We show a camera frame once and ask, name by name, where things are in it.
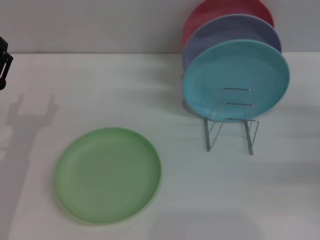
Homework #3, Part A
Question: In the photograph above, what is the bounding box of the red round plate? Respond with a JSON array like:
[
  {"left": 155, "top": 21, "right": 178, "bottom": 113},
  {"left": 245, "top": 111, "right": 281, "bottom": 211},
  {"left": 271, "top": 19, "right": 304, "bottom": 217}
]
[{"left": 182, "top": 0, "right": 275, "bottom": 51}]

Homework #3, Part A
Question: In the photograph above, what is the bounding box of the metal wire plate rack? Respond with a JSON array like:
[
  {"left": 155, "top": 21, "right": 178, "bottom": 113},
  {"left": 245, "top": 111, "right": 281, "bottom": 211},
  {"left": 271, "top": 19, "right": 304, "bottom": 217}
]
[{"left": 204, "top": 87, "right": 260, "bottom": 156}]

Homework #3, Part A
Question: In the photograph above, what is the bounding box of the purple round plate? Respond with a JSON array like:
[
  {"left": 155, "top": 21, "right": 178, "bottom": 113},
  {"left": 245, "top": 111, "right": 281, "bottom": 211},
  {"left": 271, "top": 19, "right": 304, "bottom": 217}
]
[{"left": 182, "top": 14, "right": 283, "bottom": 73}]

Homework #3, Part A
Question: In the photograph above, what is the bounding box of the green round plate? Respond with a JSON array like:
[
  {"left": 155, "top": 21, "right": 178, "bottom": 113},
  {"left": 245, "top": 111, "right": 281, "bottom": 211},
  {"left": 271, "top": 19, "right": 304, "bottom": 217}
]
[{"left": 54, "top": 126, "right": 163, "bottom": 226}]

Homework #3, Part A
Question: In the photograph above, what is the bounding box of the light blue round plate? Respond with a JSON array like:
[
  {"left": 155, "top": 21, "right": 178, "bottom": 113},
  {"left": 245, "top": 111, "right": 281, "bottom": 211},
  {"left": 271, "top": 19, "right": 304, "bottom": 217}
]
[{"left": 182, "top": 38, "right": 291, "bottom": 124}]

